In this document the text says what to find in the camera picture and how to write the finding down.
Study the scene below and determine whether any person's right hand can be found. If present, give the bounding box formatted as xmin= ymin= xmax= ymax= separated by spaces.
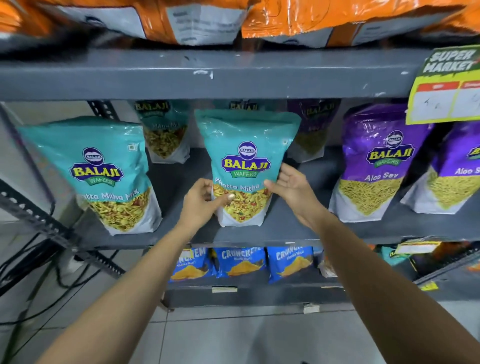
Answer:
xmin=263 ymin=163 xmax=331 ymax=226

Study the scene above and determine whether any person's right forearm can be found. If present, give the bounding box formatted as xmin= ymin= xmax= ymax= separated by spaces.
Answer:
xmin=299 ymin=214 xmax=480 ymax=364

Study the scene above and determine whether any yellow-green price tag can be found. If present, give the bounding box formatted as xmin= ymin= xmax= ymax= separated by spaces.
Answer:
xmin=406 ymin=45 xmax=480 ymax=125

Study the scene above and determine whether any blue chips packet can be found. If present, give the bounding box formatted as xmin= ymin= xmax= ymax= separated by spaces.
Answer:
xmin=168 ymin=247 xmax=215 ymax=283
xmin=266 ymin=245 xmax=315 ymax=284
xmin=213 ymin=246 xmax=268 ymax=279

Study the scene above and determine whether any thin black cable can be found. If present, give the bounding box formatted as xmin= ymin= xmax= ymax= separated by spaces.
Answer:
xmin=0 ymin=249 xmax=121 ymax=328

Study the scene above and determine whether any purple snack packet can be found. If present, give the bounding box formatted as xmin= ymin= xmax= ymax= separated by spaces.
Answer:
xmin=287 ymin=99 xmax=342 ymax=164
xmin=329 ymin=103 xmax=434 ymax=223
xmin=400 ymin=120 xmax=480 ymax=215

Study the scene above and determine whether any bundle of black cables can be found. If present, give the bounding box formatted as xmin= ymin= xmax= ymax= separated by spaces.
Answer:
xmin=0 ymin=202 xmax=62 ymax=298

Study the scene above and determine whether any grey metal shelf rack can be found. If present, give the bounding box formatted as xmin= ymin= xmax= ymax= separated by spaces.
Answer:
xmin=0 ymin=35 xmax=480 ymax=313

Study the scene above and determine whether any dark orange snack packet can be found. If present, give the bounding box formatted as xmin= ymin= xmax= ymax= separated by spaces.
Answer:
xmin=409 ymin=242 xmax=480 ymax=277

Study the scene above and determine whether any orange snack bag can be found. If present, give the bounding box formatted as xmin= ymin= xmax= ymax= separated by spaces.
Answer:
xmin=0 ymin=0 xmax=57 ymax=39
xmin=241 ymin=0 xmax=480 ymax=49
xmin=37 ymin=0 xmax=250 ymax=46

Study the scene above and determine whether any person's left hand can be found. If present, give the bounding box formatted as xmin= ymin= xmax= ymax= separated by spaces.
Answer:
xmin=179 ymin=178 xmax=236 ymax=230

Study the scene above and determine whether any teal snack mix packet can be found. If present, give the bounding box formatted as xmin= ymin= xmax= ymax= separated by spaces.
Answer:
xmin=134 ymin=99 xmax=191 ymax=164
xmin=213 ymin=99 xmax=271 ymax=112
xmin=17 ymin=115 xmax=163 ymax=236
xmin=194 ymin=109 xmax=302 ymax=228

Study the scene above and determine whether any small yellow price label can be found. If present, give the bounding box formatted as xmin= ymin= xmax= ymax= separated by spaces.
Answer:
xmin=393 ymin=239 xmax=442 ymax=256

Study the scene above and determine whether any person's left forearm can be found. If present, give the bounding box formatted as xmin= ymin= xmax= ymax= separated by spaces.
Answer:
xmin=37 ymin=220 xmax=211 ymax=364

